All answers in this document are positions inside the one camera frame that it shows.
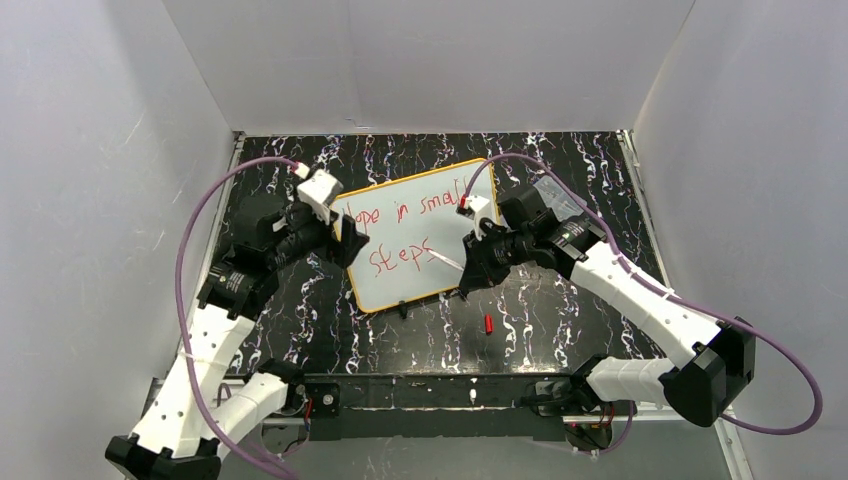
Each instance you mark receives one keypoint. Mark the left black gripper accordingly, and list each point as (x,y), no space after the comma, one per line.
(337,238)

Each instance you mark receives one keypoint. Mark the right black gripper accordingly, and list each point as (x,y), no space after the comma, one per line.
(486,251)

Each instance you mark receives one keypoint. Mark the yellow framed whiteboard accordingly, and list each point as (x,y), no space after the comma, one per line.
(404,218)

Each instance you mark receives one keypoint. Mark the red whiteboard marker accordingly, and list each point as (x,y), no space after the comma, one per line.
(442,258)

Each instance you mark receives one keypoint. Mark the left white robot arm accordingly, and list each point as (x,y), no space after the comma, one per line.
(180,436)

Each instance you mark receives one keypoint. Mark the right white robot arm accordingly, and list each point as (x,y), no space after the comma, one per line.
(706,362)

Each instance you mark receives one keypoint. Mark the clear plastic screw box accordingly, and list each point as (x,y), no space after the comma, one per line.
(556,198)

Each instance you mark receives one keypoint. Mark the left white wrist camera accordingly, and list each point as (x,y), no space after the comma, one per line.
(319,190)

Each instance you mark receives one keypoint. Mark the aluminium table frame rail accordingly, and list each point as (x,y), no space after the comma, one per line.
(348,406)

